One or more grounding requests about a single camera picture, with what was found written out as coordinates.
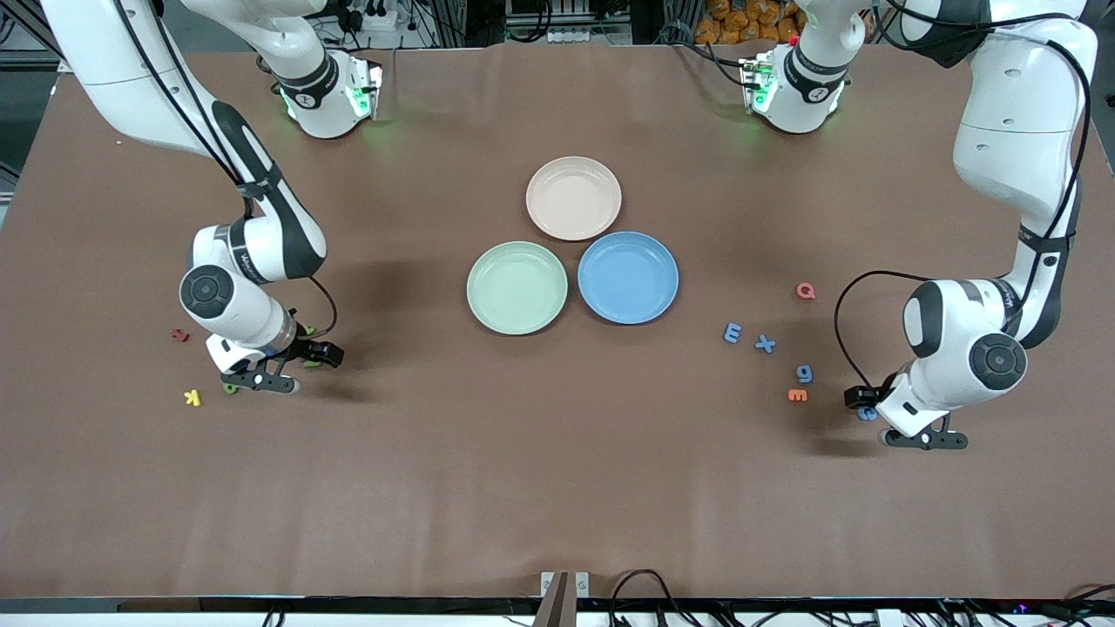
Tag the long white power strip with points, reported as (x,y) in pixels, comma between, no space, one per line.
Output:
(588,37)

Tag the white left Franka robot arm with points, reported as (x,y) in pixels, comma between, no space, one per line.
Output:
(949,331)

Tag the light green round plate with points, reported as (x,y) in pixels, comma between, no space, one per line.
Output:
(516,287)

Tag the blue foam letter X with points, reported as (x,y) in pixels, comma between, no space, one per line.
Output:
(765,344)

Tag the blue foam letter e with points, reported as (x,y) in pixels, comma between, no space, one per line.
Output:
(732,333)
(867,414)

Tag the blue round plate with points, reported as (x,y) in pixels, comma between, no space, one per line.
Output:
(627,277)

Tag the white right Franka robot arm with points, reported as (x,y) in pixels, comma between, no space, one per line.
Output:
(235,313)

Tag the yellow foam letter K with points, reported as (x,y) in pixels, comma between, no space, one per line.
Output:
(192,398)

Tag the bag of orange fruits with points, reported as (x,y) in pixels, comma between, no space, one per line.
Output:
(740,22)

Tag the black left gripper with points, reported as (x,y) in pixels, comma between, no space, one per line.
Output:
(861,398)

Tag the red foam letter Q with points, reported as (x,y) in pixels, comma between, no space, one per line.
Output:
(806,292)

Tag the pale pink round plate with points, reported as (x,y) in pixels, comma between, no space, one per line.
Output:
(573,198)

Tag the white square power strip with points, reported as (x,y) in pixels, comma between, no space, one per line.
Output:
(376,19)

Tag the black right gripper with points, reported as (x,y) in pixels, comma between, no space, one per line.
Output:
(315,351)

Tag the blue foam letter g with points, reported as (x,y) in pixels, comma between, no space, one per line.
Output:
(804,374)

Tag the silver camera mount bracket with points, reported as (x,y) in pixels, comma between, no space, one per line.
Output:
(564,592)

